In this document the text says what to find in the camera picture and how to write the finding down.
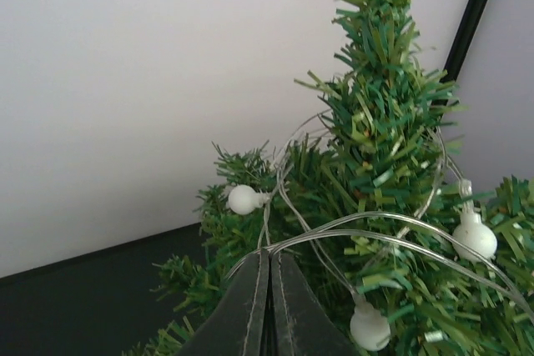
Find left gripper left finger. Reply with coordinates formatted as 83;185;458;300
177;250;270;356

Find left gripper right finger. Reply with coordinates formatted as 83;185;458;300
270;253;359;356

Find small green christmas tree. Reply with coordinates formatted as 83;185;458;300
132;0;533;355

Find string of white lights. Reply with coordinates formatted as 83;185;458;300
223;112;534;353

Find black corner frame post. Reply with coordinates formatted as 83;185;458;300
431;0;508;115

